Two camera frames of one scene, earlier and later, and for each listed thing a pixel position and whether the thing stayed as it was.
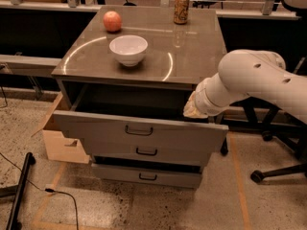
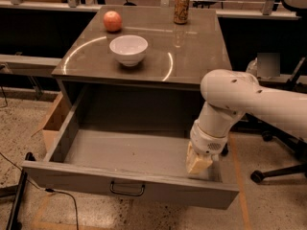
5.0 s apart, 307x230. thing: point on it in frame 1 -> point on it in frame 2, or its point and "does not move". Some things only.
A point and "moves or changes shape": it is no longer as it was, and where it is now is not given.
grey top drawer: [132, 117] moves or changes shape
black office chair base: [295, 135] does not move
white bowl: [129, 50] does not move
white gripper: [200, 100] -> [207, 142]
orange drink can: [181, 8] does not move
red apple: [112, 21] does not move
